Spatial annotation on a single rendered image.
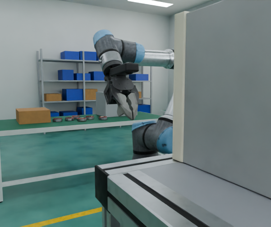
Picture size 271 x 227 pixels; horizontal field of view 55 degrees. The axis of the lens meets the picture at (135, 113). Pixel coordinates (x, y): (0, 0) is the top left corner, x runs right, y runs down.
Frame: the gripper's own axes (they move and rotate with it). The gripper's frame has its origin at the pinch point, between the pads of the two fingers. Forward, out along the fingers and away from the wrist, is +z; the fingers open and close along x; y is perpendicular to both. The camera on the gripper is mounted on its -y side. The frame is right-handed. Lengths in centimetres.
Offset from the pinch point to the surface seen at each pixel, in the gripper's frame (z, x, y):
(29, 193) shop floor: -55, 5, 253
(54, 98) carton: -337, -96, 474
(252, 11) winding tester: 18, 14, -50
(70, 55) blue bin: -417, -137, 408
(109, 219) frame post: 30.1, 23.3, -23.5
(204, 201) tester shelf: 33, 19, -39
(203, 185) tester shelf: 31, 17, -37
